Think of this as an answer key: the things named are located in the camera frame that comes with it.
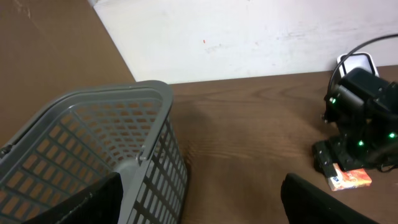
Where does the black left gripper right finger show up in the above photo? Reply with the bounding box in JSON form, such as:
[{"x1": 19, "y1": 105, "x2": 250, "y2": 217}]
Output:
[{"x1": 280, "y1": 173, "x2": 375, "y2": 224}]

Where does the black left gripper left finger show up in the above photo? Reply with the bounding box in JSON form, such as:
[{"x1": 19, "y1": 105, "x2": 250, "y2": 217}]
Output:
[{"x1": 24, "y1": 172, "x2": 123, "y2": 224}]

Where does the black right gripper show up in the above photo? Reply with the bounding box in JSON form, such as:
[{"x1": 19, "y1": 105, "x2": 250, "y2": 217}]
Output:
[{"x1": 312, "y1": 118, "x2": 397, "y2": 178}]

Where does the orange snack box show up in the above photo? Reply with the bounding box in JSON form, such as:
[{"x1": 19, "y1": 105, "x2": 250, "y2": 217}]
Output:
[{"x1": 327, "y1": 163, "x2": 372, "y2": 191}]

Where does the grey plastic basket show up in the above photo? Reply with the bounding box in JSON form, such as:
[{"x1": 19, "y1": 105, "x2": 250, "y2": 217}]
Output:
[{"x1": 1, "y1": 80, "x2": 188, "y2": 223}]

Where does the white barcode scanner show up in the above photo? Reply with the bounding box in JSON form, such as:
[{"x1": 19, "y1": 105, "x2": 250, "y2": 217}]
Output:
[{"x1": 338, "y1": 52, "x2": 379, "y2": 78}]

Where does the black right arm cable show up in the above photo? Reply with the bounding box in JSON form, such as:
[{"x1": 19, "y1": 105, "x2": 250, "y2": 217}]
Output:
[{"x1": 326, "y1": 33, "x2": 398, "y2": 100}]

